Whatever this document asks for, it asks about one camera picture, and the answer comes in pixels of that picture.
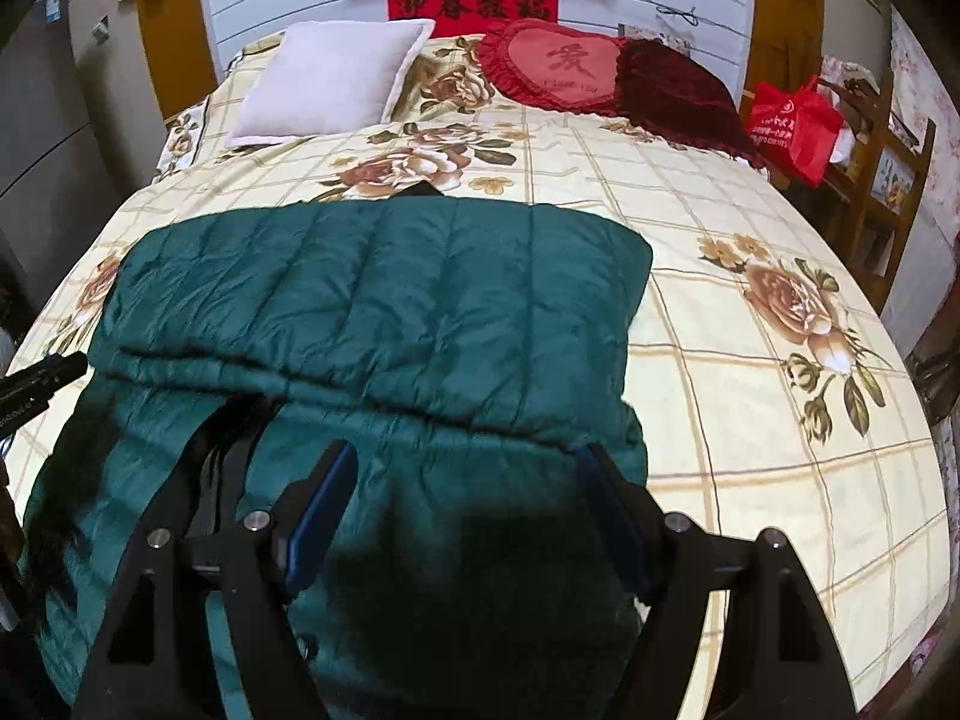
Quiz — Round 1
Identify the floral cream bed quilt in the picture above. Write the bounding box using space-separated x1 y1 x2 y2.
13 36 953 707

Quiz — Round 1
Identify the white square pillow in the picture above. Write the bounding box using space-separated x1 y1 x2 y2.
228 18 436 148

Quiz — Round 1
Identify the dark red velvet cushion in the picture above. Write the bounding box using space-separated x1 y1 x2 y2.
615 39 763 167

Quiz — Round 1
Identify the red heart-shaped cushion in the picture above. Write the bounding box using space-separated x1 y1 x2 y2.
477 18 625 117

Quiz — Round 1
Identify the wooden chair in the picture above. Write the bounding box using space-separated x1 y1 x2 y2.
817 70 937 310

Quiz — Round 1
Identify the floral pink curtain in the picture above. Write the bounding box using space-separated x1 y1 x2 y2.
886 7 960 242

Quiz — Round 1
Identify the grey refrigerator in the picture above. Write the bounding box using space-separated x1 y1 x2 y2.
2 0 164 310

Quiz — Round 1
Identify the green puffer jacket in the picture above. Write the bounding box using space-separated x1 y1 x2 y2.
23 197 652 718

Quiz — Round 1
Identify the red plastic bag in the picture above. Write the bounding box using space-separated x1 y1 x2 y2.
745 76 844 188

